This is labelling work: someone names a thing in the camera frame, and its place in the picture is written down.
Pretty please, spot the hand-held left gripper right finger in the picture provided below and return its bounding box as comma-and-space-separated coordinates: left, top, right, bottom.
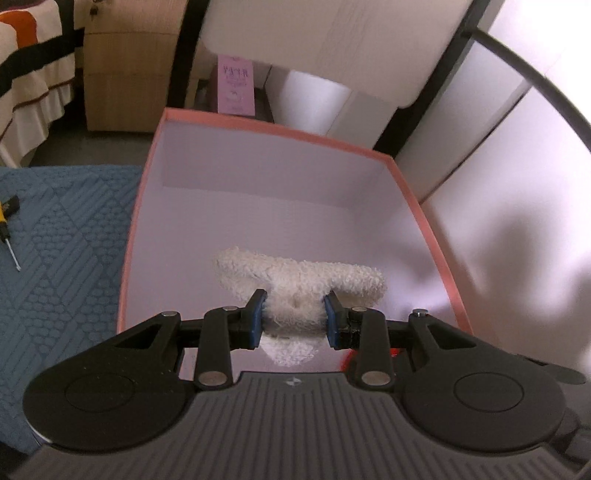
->
323, 291, 481, 389

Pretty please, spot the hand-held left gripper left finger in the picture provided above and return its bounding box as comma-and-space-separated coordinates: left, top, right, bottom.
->
113, 288, 269, 389

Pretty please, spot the white fluffy plush sock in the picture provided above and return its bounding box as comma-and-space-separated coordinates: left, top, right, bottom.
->
213, 247, 387, 368

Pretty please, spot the pink cardboard box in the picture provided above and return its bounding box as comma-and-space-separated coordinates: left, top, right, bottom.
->
116, 107, 474, 384

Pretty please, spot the blue textured mat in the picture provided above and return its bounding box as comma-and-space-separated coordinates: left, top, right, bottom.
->
0, 165, 145, 456

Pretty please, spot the pink paper bag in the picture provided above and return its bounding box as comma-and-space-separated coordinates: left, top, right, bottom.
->
215, 54, 256, 117

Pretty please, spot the yellow and black screwdriver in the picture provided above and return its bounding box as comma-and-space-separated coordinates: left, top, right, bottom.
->
0, 195, 22, 272

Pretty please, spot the wooden drawer cabinet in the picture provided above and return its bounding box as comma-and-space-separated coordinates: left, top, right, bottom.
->
83, 0, 190, 134

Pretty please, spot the white cardboard board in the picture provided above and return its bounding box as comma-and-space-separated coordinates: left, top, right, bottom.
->
198, 0, 474, 110

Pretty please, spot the striped ruffled bedspread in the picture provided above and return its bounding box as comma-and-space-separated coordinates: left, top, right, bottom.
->
0, 0, 77, 168

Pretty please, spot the black curved frame tube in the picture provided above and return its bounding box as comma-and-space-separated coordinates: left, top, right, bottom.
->
464, 28, 591, 155

